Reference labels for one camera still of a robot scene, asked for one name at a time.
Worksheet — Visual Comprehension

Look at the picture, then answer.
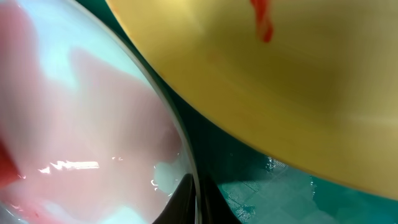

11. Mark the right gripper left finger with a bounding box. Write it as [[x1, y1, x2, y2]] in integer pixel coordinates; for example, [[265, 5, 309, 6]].
[[153, 174, 196, 224]]

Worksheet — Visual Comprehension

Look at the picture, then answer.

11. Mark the yellow-green plate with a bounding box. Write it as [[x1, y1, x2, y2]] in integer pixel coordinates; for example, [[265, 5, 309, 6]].
[[108, 0, 397, 199]]

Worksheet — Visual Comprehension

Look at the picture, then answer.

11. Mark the light blue plate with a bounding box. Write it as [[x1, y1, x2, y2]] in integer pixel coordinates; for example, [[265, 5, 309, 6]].
[[1, 1, 201, 223]]

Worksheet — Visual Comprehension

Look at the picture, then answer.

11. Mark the teal plastic serving tray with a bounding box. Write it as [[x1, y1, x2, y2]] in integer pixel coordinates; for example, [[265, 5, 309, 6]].
[[74, 0, 398, 224]]

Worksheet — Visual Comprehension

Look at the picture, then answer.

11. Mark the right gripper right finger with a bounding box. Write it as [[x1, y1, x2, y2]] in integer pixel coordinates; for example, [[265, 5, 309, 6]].
[[200, 176, 241, 224]]

